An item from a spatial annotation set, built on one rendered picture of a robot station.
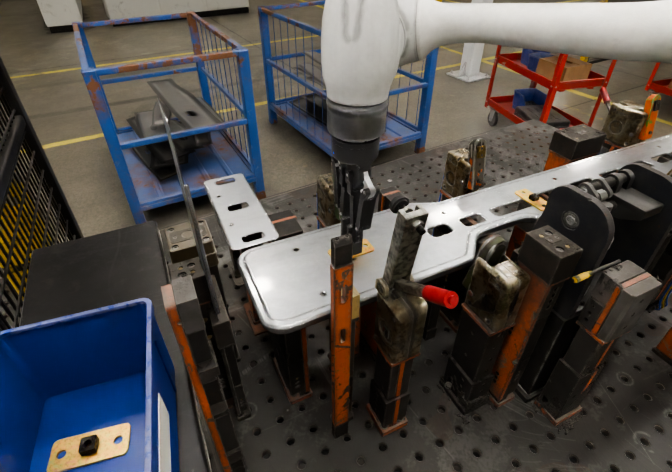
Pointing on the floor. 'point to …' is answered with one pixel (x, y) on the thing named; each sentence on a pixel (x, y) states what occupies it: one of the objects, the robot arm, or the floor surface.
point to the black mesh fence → (17, 131)
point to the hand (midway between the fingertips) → (351, 235)
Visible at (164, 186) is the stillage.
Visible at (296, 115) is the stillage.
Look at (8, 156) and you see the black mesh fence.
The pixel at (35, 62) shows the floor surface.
